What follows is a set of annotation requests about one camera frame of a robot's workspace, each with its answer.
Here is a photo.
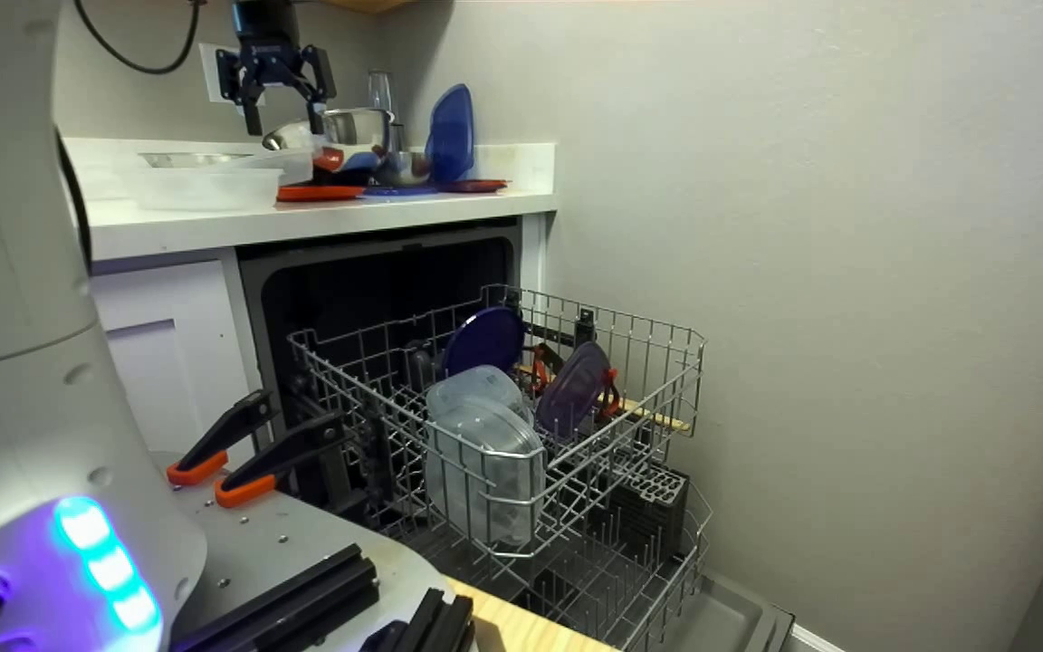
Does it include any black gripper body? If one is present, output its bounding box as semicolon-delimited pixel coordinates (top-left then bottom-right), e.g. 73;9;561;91
230;0;314;82

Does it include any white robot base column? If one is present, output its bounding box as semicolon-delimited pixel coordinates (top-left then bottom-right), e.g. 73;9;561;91
0;0;210;652

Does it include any black dishwasher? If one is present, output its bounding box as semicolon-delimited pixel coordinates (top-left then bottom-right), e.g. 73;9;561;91
232;212;853;652

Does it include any flat red plastic lid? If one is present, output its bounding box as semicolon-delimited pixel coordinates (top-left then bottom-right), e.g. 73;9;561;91
274;177;369;207

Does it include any small blue plastic lid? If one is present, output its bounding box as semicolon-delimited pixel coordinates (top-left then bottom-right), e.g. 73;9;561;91
361;177;443;199

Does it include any small red plastic container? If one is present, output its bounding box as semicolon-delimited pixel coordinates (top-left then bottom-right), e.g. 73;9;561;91
443;173;510;199

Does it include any white base cabinet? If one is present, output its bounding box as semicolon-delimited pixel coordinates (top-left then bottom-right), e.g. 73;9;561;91
89;247;265;466

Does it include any round blue plastic plate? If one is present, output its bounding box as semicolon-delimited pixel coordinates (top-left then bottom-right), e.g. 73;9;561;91
439;299;529;381

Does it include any black orange spring clamp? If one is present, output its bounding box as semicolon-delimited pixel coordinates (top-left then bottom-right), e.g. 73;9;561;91
215;413;350;510
165;390;279;489

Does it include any frosted grey plastic container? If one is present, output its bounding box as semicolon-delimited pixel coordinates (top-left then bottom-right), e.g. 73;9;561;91
425;362;544;456

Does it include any black kitchen utensil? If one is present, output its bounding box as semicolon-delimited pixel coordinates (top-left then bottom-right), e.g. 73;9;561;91
570;305;604;355

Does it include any purple cup in rack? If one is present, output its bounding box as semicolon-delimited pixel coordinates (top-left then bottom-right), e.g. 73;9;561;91
535;339;616;446

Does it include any deep clear plastic tub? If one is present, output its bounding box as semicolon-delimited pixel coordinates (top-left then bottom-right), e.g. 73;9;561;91
425;413;552;554

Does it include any black cutlery basket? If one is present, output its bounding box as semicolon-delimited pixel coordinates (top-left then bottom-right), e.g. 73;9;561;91
597;456;695;565

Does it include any white wall switch plate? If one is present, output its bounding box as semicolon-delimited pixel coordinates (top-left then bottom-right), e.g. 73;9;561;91
197;42;242;109

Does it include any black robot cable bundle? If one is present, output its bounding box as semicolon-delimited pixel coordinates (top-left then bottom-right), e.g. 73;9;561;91
68;0;210;79

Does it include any thin black base cable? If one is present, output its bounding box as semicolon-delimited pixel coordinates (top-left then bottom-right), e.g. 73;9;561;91
52;123;102;266

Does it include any white wire dishwasher rack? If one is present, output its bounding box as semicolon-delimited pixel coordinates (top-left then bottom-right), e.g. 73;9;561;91
285;283;711;565

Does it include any yellow handled utensil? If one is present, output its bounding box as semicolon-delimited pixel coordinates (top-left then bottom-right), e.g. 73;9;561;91
610;390;695;439

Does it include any black aluminium rail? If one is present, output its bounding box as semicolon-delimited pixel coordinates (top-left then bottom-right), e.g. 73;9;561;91
171;539;386;652
354;585;480;652

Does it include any grey wire lower rack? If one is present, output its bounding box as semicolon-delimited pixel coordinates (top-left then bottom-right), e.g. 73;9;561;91
375;456;716;652

